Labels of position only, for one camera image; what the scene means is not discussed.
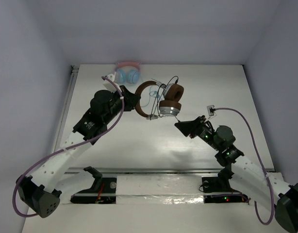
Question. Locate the brown silver headphones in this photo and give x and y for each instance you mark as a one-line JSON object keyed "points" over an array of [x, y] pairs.
{"points": [[169, 106]]}

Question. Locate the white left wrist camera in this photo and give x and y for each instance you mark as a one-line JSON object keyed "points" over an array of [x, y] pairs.
{"points": [[110, 82]]}

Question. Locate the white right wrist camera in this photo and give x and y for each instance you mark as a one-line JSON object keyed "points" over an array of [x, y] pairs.
{"points": [[211, 111]]}

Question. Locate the blue pink headphones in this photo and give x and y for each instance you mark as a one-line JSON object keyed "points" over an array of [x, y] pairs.
{"points": [[128, 71]]}

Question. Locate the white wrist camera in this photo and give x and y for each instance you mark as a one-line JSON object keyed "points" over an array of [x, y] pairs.
{"points": [[110, 82], [211, 111]]}

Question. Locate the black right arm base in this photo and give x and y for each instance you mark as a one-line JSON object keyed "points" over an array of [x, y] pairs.
{"points": [[217, 189]]}

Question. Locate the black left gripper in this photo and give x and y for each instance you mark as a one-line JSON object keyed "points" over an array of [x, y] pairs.
{"points": [[126, 97]]}

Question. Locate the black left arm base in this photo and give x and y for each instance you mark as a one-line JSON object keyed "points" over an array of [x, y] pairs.
{"points": [[101, 191]]}

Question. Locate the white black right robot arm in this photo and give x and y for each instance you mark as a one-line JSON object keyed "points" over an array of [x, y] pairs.
{"points": [[242, 175]]}

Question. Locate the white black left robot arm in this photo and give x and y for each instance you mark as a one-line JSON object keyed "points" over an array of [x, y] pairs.
{"points": [[42, 189]]}

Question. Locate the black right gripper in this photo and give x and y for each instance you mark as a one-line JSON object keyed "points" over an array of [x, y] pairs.
{"points": [[188, 127]]}

